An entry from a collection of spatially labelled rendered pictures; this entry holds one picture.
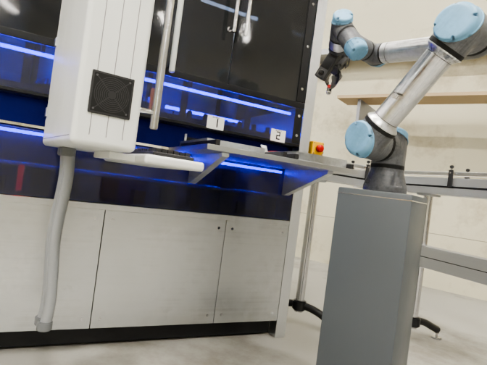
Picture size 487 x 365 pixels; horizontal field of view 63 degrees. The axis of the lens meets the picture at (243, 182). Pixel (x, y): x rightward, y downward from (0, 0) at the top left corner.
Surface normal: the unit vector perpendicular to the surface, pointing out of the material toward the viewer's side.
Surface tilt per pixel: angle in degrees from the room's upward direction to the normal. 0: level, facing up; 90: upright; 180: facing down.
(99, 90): 90
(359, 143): 96
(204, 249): 90
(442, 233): 90
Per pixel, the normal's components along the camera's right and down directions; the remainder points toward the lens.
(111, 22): 0.56, 0.07
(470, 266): -0.88, -0.12
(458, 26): -0.70, -0.20
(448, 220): -0.57, -0.08
